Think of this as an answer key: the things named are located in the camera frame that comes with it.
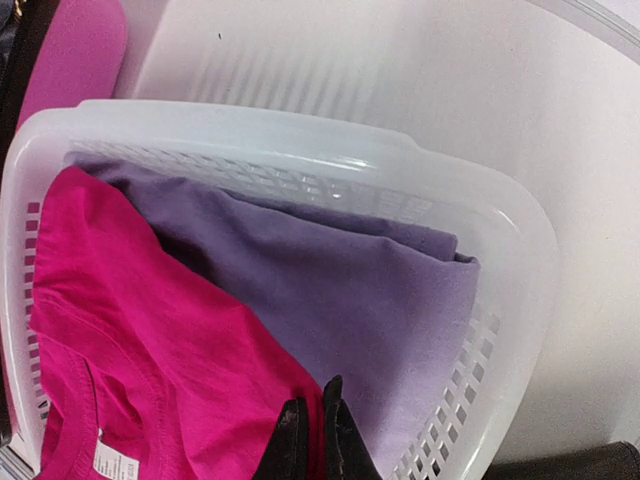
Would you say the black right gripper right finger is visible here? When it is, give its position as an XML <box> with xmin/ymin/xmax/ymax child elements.
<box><xmin>323</xmin><ymin>375</ymin><xmax>382</xmax><ymax>480</ymax></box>

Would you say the pink and black drawer organizer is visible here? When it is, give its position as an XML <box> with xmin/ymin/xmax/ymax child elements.
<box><xmin>484</xmin><ymin>441</ymin><xmax>639</xmax><ymax>480</ymax></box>

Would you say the red garment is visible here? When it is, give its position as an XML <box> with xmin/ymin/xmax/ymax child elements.
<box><xmin>29</xmin><ymin>167</ymin><xmax>326</xmax><ymax>479</ymax></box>

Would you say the pink hard-shell kids suitcase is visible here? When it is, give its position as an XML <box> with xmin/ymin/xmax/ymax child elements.
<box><xmin>0</xmin><ymin>0</ymin><xmax>132</xmax><ymax>441</ymax></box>

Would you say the lilac purple shirt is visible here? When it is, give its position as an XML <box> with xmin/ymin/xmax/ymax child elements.
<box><xmin>71</xmin><ymin>154</ymin><xmax>480</xmax><ymax>472</ymax></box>

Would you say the white perforated plastic basket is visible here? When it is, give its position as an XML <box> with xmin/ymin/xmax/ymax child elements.
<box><xmin>1</xmin><ymin>100</ymin><xmax>557</xmax><ymax>479</ymax></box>

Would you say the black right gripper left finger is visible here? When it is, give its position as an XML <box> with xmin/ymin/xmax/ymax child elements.
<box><xmin>254</xmin><ymin>397</ymin><xmax>310</xmax><ymax>480</ymax></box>

